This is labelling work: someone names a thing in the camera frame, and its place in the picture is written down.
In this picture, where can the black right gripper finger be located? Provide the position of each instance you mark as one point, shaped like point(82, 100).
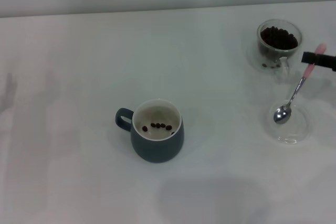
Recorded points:
point(323, 60)

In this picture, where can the dark teal ceramic mug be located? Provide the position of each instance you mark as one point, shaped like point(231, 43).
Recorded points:
point(157, 148)

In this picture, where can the coffee bean pile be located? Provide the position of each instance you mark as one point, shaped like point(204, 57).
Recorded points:
point(278, 37)

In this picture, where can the small clear glass dish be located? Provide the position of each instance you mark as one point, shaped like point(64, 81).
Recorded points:
point(296, 132)

